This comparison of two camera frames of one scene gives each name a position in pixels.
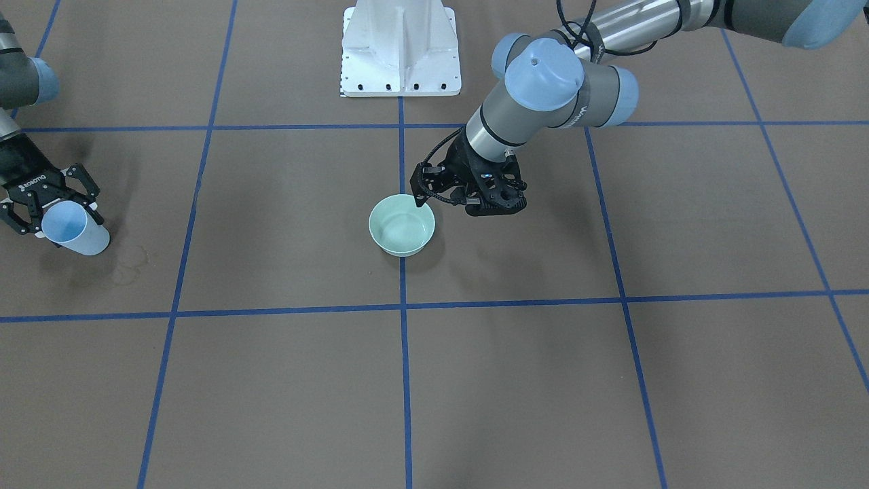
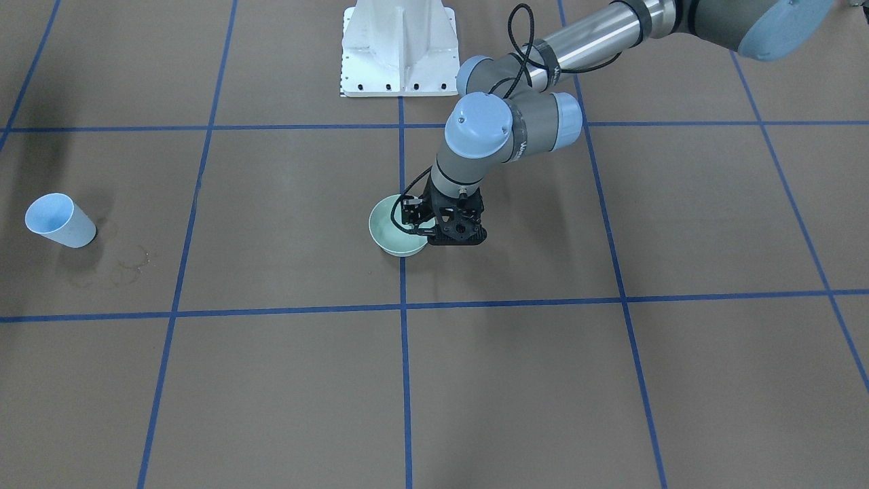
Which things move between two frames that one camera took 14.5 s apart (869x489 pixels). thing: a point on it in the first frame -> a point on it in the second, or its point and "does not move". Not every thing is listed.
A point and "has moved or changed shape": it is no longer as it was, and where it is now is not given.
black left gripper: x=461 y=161 -> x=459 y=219
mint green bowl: x=400 y=227 does not move
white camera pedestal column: x=400 y=48 does not move
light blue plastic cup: x=68 y=223 has moved or changed shape
